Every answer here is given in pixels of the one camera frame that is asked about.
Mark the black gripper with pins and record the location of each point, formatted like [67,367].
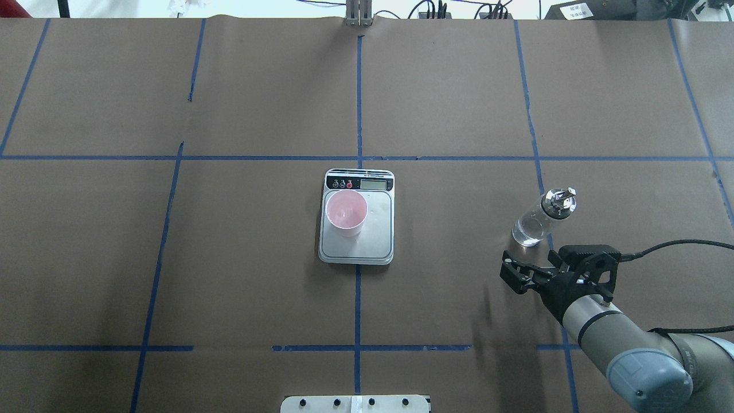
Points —
[555,297]

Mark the glass sauce dispenser bottle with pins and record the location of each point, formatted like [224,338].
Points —
[538,222]

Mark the pink paper cup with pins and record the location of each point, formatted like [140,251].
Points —
[347,211]

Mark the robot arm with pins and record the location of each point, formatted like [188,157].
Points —
[661,370]

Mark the silver digital kitchen scale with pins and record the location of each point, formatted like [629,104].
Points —
[375,244]

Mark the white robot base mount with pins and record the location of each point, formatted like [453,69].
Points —
[357,403]

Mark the aluminium frame post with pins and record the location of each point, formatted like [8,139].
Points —
[359,13]

